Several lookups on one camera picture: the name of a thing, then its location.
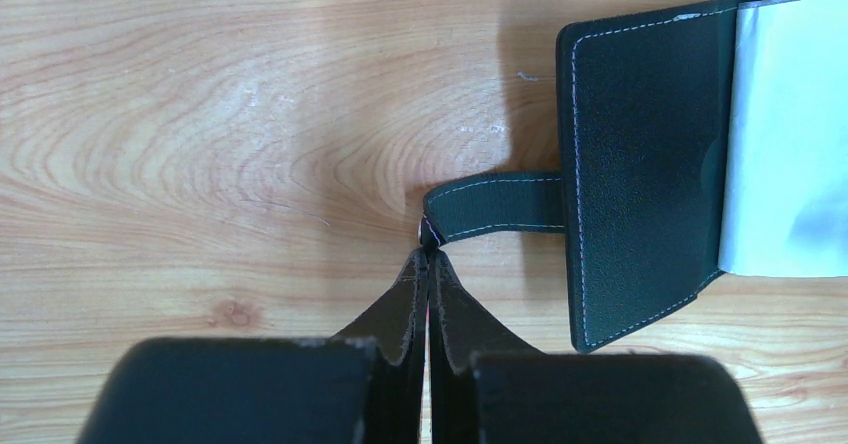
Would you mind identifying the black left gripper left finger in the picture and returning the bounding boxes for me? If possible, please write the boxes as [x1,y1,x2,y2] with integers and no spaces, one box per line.
[79,249,428,443]

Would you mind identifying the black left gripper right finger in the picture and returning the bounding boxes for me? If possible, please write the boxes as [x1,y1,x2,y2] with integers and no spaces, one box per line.
[429,250,761,443]

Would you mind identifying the black leather card holder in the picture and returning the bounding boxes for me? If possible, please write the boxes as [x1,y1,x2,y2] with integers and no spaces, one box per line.
[417,0,848,355]

